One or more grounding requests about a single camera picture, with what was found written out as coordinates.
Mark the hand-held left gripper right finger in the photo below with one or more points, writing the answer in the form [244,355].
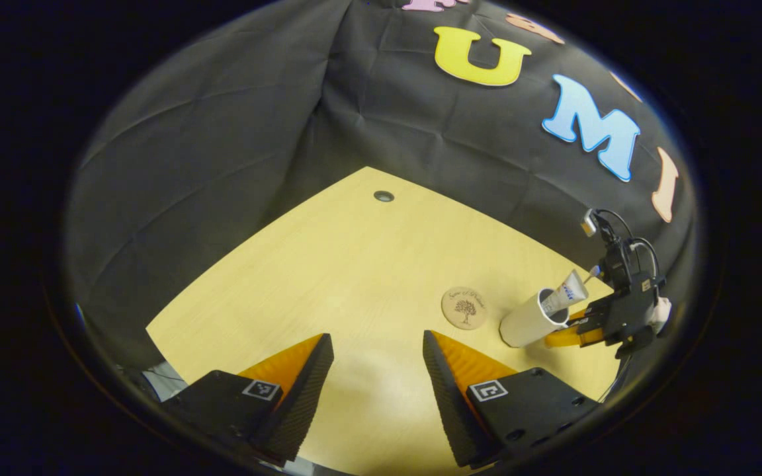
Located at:
[450,403]

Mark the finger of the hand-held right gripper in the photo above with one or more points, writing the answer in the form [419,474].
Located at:
[573,338]
[578,318]

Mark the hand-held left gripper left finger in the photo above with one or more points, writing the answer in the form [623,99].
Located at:
[301,403]

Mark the white toothpaste tube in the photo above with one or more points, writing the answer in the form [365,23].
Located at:
[569,291]

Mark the round cork coaster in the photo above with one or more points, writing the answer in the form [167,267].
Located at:
[464,308]

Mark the light wooden desktop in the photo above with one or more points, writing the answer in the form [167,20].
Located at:
[368,264]

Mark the black backdrop cloth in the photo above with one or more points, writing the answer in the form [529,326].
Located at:
[222,145]

